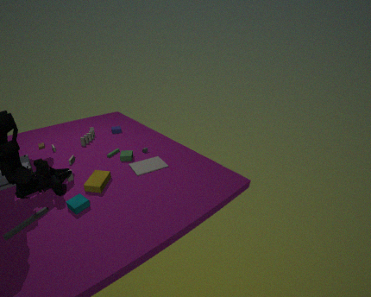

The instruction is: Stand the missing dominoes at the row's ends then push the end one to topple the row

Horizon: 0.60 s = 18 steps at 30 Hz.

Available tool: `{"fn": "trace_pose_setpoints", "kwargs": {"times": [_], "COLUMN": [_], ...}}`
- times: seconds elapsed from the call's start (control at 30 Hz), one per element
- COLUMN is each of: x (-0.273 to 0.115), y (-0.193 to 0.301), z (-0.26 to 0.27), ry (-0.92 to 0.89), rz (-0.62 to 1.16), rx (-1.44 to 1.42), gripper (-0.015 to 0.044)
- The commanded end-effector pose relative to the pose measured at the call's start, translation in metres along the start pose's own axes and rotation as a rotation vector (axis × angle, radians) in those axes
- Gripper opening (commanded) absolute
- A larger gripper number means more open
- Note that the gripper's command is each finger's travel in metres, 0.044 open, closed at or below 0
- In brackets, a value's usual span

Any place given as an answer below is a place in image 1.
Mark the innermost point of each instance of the teal rectangular block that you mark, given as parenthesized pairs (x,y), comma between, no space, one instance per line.
(78,203)

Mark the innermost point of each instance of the blue rectangular block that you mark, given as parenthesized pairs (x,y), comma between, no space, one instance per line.
(116,129)

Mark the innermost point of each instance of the yellow rectangular block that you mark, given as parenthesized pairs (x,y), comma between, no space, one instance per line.
(97,181)

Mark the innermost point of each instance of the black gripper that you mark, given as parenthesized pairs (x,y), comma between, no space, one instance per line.
(55,179)

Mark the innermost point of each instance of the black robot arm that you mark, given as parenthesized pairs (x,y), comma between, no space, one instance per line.
(10,164)

